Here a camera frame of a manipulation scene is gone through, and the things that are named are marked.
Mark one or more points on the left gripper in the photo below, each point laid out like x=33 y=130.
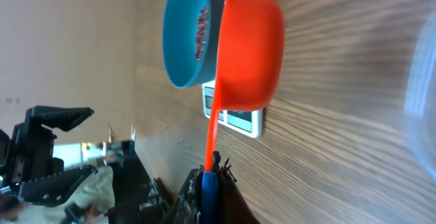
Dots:
x=28 y=155

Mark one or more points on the white digital kitchen scale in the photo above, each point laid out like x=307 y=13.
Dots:
x=247 y=123

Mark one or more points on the red beans in bowl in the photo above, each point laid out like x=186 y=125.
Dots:
x=201 y=32

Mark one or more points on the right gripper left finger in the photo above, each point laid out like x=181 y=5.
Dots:
x=186 y=206

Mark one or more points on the clear plastic container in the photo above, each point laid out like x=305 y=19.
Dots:
x=419 y=101

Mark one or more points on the red scoop with blue handle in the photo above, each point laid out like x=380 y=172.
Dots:
x=249 y=58

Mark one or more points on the blue metal bowl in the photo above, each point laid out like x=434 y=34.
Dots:
x=178 y=41

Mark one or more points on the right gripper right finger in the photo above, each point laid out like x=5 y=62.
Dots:
x=232 y=205

